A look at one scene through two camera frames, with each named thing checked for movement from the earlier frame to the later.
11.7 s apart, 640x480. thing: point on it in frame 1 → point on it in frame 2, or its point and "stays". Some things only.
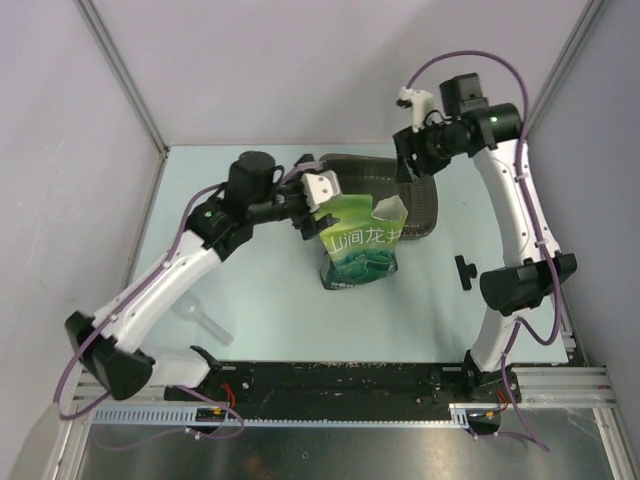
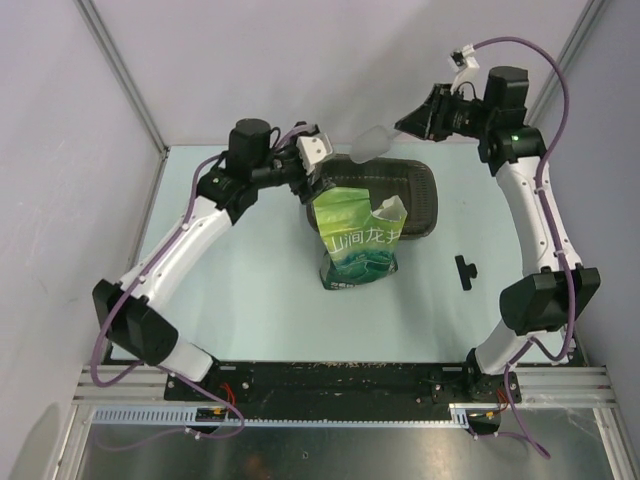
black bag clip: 466,272 stays
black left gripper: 310,226 → 307,192
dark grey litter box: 375,176 stays
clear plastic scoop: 189,308 → 370,143
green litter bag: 361,245 stays
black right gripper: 407,144 → 428,121
